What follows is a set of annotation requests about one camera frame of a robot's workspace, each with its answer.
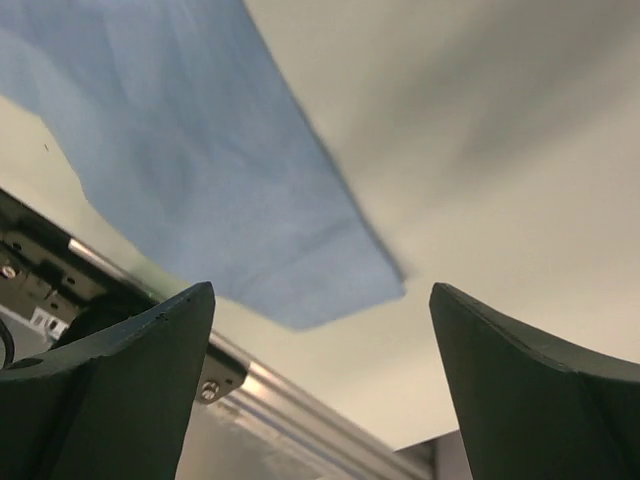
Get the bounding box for aluminium frame rail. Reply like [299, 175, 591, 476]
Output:
[67, 237, 431, 480]

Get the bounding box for light blue long sleeve shirt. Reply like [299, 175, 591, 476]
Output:
[1, 1, 405, 330]

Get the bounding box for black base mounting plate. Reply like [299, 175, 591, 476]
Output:
[1, 193, 247, 402]

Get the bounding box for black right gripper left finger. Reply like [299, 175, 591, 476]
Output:
[1, 282, 215, 479]

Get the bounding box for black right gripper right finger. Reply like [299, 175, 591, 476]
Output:
[429, 283, 639, 479]

